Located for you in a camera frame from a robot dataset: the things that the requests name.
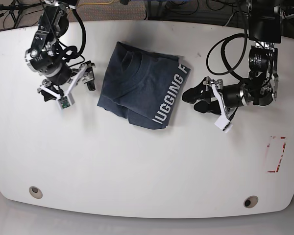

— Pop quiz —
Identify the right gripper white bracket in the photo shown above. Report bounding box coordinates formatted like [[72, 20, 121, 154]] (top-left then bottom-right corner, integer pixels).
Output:
[[37, 61, 96, 106]]

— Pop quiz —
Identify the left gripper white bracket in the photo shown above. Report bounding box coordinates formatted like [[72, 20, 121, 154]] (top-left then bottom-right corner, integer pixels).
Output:
[[182, 76, 246, 122]]

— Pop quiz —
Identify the dark blue T-shirt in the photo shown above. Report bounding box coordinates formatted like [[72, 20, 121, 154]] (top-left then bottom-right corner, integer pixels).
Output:
[[98, 42, 191, 130]]

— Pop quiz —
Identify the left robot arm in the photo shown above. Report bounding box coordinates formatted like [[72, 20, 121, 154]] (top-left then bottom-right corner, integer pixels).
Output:
[[182, 0, 281, 133]]

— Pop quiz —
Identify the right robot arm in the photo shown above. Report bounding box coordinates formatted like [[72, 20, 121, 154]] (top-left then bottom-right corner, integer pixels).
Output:
[[24, 0, 96, 109]]

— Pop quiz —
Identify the red tape rectangle marking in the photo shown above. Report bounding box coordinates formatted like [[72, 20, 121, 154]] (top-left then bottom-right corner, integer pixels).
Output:
[[264, 136, 286, 173]]

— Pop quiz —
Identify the black tripod stand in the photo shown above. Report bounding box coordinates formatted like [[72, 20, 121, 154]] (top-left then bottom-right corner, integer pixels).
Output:
[[0, 0, 41, 29]]

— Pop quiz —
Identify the white power strip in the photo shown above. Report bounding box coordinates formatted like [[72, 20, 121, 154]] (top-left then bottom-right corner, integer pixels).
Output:
[[281, 6, 294, 20]]

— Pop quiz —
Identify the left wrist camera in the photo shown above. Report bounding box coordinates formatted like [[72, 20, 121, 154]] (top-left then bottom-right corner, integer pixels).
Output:
[[215, 116, 233, 133]]

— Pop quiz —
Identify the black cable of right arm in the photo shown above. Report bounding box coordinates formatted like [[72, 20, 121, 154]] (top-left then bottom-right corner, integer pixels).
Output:
[[56, 7, 87, 67]]

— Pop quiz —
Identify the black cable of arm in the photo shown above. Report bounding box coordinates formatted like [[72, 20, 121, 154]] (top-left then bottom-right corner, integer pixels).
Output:
[[56, 7, 87, 67], [205, 0, 250, 84]]

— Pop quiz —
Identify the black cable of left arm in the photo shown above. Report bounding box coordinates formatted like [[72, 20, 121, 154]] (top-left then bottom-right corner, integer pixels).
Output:
[[205, 0, 250, 84]]

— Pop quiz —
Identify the yellow cable on floor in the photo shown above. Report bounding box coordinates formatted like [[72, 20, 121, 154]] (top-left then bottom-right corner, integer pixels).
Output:
[[77, 0, 115, 9]]

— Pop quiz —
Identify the left table cable grommet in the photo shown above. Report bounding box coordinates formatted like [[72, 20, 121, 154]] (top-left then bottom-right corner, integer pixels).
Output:
[[29, 187, 43, 199]]

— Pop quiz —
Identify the table cable grommet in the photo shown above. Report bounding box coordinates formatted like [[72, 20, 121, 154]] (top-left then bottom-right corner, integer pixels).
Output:
[[244, 195, 258, 209], [29, 187, 43, 199]]

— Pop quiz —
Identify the right table cable grommet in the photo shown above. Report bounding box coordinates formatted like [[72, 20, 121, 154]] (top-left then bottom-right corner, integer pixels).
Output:
[[244, 195, 258, 209]]

